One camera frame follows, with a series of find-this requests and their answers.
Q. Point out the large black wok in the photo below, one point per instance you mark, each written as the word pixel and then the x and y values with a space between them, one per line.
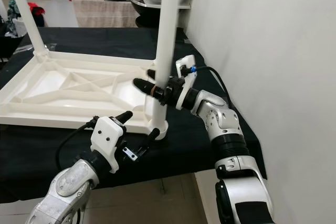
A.
pixel 144 11

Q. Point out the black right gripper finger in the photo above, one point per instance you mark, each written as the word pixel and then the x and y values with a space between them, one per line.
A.
pixel 152 74
pixel 144 87

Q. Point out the white plastic table top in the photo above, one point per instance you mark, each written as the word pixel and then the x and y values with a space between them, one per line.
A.
pixel 68 85

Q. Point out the red cloth bundle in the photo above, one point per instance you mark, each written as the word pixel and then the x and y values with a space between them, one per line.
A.
pixel 37 13

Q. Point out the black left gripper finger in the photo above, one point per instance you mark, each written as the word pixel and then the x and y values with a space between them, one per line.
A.
pixel 150 139
pixel 125 117

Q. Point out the teal cloth bundle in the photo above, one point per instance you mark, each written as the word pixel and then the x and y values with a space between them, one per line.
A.
pixel 14 9

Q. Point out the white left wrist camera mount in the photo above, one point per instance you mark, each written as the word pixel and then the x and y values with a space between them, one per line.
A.
pixel 107 137

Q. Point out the white plastic packet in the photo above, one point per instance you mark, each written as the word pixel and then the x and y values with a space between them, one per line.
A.
pixel 18 27

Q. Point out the beige cloth covered stand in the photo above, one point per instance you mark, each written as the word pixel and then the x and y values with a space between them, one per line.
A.
pixel 107 13

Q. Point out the black tablecloth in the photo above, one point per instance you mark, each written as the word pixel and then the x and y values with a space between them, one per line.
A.
pixel 31 156

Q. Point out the black open suitcase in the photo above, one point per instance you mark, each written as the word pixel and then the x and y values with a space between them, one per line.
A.
pixel 10 43

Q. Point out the white plastic table leg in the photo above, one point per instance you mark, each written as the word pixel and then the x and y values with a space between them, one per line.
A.
pixel 26 11
pixel 169 19

